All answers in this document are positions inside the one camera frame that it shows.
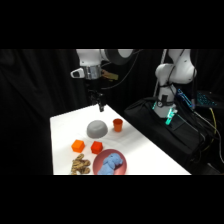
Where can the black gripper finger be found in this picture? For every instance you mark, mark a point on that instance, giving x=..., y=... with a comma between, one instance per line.
x=99, y=107
x=102, y=107

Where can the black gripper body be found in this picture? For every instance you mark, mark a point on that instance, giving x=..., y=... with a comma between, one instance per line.
x=94, y=90

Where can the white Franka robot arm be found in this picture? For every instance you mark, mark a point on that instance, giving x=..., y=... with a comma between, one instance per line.
x=178, y=70

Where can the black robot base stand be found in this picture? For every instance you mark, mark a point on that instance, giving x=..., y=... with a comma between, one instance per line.
x=156, y=133

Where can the grey upturned bowl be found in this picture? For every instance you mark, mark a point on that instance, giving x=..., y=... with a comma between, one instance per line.
x=97, y=129

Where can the orange plastic cup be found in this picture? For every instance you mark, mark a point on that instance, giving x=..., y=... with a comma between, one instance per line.
x=117, y=125

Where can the red-orange cube block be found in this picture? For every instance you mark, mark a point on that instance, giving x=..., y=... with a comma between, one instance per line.
x=96, y=147

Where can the orange cube block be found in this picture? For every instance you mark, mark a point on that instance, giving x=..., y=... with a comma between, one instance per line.
x=78, y=146

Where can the blue plush toy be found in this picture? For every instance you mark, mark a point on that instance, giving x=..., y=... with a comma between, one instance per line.
x=110, y=165

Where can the pink round plate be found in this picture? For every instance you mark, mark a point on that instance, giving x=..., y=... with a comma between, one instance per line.
x=121, y=168

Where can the black curtain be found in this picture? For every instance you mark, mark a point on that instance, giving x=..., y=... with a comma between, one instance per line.
x=30, y=106

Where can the green status light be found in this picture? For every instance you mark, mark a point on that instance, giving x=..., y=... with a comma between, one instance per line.
x=171, y=116

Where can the blue-lit electronic device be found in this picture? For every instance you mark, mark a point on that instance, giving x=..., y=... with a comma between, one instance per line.
x=205, y=99

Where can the tan wrist camera box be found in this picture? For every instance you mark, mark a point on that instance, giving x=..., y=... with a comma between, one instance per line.
x=110, y=75

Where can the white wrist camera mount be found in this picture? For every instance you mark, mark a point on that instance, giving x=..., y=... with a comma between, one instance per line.
x=77, y=73

